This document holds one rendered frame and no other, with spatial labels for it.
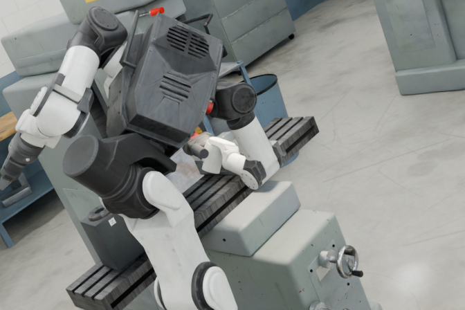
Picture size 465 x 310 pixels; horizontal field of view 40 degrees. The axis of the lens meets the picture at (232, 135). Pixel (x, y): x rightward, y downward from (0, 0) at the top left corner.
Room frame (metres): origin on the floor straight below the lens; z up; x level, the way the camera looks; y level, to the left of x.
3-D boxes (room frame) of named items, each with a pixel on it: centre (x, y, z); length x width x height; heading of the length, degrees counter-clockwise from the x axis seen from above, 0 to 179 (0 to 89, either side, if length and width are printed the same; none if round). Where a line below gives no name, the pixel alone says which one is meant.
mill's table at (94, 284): (2.30, 0.19, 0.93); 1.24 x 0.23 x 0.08; 130
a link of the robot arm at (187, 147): (2.25, 0.12, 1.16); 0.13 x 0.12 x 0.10; 105
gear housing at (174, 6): (2.37, 0.17, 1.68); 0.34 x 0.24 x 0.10; 40
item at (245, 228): (2.34, 0.14, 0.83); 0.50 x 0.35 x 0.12; 40
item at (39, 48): (2.72, 0.46, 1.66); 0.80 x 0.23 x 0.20; 40
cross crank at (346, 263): (1.95, -0.18, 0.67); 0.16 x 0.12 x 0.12; 40
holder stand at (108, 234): (2.06, 0.48, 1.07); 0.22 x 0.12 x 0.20; 124
